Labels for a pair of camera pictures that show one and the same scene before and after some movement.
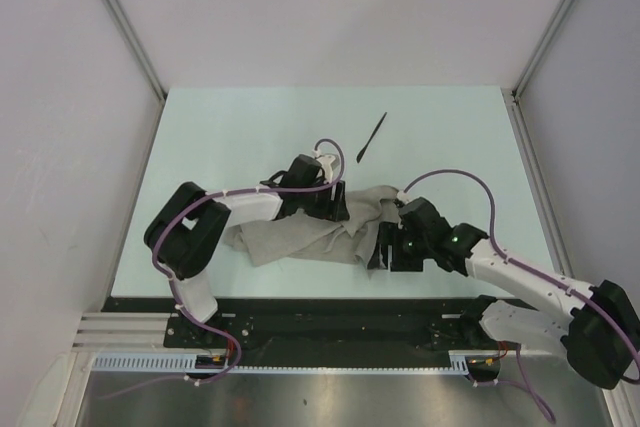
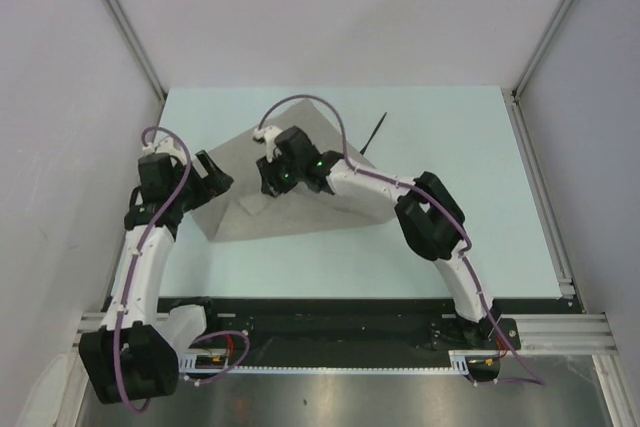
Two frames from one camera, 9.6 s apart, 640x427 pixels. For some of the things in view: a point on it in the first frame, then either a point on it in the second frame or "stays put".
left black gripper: (332, 210) to (216, 182)
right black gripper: (390, 235) to (270, 182)
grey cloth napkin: (302, 235) to (244, 210)
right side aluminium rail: (538, 182) stays put
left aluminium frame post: (123, 16) stays put
